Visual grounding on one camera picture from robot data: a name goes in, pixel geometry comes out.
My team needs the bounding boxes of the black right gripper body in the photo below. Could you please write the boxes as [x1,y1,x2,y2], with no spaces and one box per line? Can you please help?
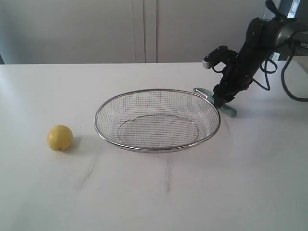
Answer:
[213,43,267,97]

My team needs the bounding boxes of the teal handled peeler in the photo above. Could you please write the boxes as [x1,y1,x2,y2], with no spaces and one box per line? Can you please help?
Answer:
[193,88,237,117]

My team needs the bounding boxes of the yellow lemon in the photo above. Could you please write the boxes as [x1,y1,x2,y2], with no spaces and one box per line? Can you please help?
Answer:
[47,125,73,152]

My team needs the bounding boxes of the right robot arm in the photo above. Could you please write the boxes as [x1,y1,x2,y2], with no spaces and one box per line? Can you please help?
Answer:
[203,17,308,108]

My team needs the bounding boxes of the white cabinet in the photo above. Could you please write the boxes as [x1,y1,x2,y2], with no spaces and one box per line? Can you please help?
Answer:
[0,0,272,64]

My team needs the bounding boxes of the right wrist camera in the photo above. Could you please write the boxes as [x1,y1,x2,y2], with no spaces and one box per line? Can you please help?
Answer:
[202,45,238,69]

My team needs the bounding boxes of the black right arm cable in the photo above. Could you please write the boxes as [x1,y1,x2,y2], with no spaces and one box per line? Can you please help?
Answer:
[252,36,308,103]

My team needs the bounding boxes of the oval metal wire basket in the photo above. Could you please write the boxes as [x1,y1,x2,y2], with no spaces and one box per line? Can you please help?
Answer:
[94,89,221,154]

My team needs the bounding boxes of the window frame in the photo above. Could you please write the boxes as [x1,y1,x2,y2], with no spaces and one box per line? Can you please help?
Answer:
[273,0,308,21]

